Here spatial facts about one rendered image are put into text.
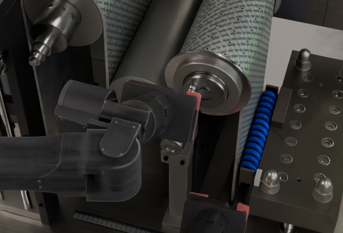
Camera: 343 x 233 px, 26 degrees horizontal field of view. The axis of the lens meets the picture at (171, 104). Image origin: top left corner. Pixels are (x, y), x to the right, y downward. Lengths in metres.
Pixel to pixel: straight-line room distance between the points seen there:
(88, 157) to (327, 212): 0.63
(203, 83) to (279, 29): 2.04
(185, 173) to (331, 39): 1.94
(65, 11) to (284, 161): 0.51
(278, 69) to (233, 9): 1.78
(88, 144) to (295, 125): 0.70
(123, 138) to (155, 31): 0.52
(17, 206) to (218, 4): 0.57
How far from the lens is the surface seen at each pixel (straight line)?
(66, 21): 1.19
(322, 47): 3.17
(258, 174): 1.37
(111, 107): 0.90
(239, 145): 1.34
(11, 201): 1.51
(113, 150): 0.84
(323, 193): 1.36
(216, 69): 1.19
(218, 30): 1.23
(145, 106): 0.89
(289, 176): 1.40
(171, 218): 1.47
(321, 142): 1.46
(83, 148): 0.85
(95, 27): 1.23
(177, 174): 1.36
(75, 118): 0.91
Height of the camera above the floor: 2.14
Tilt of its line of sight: 48 degrees down
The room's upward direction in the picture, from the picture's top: straight up
